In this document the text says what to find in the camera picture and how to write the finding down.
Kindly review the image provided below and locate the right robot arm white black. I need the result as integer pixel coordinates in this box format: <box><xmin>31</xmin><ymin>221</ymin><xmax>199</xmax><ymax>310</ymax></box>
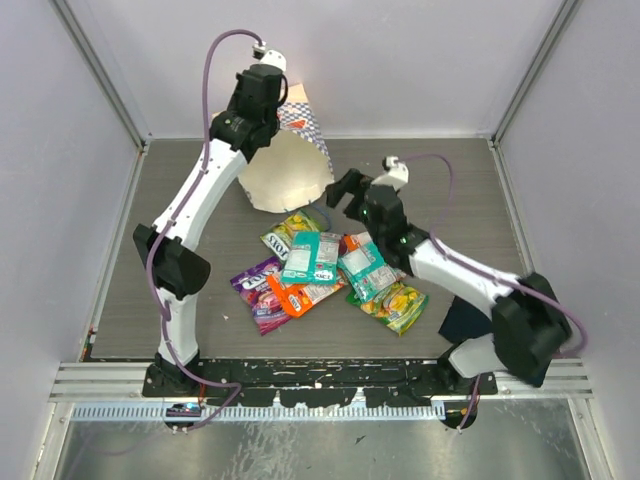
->
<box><xmin>326</xmin><ymin>169</ymin><xmax>571</xmax><ymax>394</ymax></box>

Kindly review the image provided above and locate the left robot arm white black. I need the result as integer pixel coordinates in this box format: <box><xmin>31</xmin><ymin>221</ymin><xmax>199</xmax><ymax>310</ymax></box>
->
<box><xmin>133</xmin><ymin>63</ymin><xmax>288</xmax><ymax>396</ymax></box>

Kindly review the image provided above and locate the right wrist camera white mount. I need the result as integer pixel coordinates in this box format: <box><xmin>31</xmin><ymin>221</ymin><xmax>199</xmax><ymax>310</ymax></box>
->
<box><xmin>371</xmin><ymin>156</ymin><xmax>409</xmax><ymax>192</ymax></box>

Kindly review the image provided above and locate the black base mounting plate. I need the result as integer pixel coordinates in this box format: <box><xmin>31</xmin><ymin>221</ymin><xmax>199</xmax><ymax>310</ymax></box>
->
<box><xmin>142</xmin><ymin>358</ymin><xmax>497</xmax><ymax>408</ymax></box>

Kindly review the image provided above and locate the checkered paper bakery bag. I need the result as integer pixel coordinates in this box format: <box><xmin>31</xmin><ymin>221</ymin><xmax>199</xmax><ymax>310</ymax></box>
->
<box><xmin>238</xmin><ymin>83</ymin><xmax>334</xmax><ymax>213</ymax></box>

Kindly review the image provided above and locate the purple Fox's berries candy bag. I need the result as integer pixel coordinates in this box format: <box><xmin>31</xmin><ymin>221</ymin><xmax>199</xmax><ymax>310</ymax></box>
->
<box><xmin>230</xmin><ymin>256</ymin><xmax>291</xmax><ymax>335</ymax></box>

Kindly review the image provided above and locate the yellow green Fox's candy bag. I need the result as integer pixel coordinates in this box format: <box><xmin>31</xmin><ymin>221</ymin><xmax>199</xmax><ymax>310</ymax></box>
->
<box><xmin>346</xmin><ymin>281</ymin><xmax>429</xmax><ymax>336</ymax></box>

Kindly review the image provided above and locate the slotted cable duct rail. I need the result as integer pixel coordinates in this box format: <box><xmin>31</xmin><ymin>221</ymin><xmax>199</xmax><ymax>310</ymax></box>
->
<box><xmin>71</xmin><ymin>401</ymin><xmax>446</xmax><ymax>422</ymax></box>

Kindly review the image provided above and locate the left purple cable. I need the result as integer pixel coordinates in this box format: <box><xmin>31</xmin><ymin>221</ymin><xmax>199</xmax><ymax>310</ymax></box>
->
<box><xmin>144</xmin><ymin>28</ymin><xmax>264</xmax><ymax>431</ymax></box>

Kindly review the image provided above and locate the dark blue cloth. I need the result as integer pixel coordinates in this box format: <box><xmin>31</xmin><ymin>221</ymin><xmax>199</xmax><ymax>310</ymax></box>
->
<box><xmin>438</xmin><ymin>294</ymin><xmax>570</xmax><ymax>387</ymax></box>

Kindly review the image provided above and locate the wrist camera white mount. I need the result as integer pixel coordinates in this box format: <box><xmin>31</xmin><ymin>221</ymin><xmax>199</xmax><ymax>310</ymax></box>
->
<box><xmin>371</xmin><ymin>156</ymin><xmax>409</xmax><ymax>192</ymax></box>
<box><xmin>252</xmin><ymin>42</ymin><xmax>287</xmax><ymax>73</ymax></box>

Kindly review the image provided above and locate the orange candy bag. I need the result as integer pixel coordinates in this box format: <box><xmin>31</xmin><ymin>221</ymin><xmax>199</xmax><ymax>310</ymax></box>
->
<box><xmin>339</xmin><ymin>231</ymin><xmax>371</xmax><ymax>255</ymax></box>

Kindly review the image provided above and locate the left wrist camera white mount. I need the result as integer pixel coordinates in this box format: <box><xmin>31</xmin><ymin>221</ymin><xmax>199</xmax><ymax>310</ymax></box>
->
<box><xmin>252</xmin><ymin>42</ymin><xmax>287</xmax><ymax>73</ymax></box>

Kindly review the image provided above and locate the teal Fox's candy bag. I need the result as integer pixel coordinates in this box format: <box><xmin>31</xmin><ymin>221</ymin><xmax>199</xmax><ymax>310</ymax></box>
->
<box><xmin>281</xmin><ymin>231</ymin><xmax>341</xmax><ymax>285</ymax></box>
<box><xmin>338</xmin><ymin>242</ymin><xmax>405</xmax><ymax>302</ymax></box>

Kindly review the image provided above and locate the orange snack packet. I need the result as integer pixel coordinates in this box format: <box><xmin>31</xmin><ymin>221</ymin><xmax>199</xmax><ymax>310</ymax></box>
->
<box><xmin>267</xmin><ymin>272</ymin><xmax>347</xmax><ymax>318</ymax></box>

